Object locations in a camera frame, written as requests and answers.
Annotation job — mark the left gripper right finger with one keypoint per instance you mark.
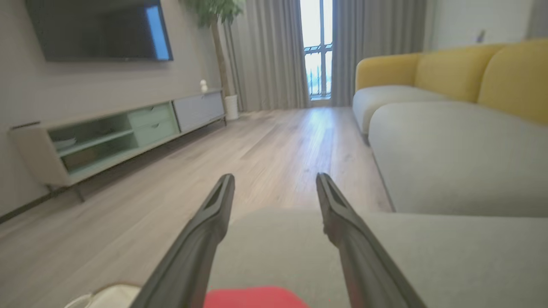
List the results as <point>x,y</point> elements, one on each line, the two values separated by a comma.
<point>368,265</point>

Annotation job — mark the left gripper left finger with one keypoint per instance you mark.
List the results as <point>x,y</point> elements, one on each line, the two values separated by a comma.
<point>188,256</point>

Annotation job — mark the red and white garment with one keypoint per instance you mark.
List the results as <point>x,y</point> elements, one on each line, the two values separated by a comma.
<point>257,298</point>

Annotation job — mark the green cabinet drawer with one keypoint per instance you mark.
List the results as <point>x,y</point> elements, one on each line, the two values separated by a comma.
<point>150,114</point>
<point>156,131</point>

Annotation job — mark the grey sofa seat cushion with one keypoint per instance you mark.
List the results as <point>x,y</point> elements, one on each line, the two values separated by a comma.
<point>462,162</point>
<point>385,102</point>

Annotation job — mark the grey cabinet door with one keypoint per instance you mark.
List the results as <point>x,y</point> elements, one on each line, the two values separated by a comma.
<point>199,110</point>

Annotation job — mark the white ribbed plant pot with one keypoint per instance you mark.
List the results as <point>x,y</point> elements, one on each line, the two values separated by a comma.
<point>231,108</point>

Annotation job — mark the stack of plates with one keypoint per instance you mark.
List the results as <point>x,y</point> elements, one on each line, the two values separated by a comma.
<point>64,143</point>

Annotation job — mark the small white figurine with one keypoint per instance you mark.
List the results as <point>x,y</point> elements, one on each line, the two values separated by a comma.
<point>204,86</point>

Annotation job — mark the beige and green TV cabinet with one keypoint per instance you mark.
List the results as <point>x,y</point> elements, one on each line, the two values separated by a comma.
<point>30,154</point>

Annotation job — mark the yellow sofa end armrest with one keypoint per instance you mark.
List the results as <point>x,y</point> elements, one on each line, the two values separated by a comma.
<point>385,70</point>

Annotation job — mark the narrow yellow sofa backrest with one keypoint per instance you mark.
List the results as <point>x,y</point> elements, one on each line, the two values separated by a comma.
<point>454,72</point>

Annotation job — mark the grey curtain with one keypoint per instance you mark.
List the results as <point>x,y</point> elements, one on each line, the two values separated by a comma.
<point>368,30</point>
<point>269,55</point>

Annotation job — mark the balcony window with railing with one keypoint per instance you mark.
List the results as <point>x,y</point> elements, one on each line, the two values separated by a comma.
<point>319,51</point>

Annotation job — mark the wide yellow sofa backrest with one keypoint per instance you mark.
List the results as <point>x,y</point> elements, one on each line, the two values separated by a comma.
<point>518,81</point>

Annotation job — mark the black flat-screen television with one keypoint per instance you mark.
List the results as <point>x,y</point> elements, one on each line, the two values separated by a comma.
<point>98,30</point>

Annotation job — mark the green indoor tree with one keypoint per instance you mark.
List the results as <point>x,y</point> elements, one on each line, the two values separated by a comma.
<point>214,13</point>

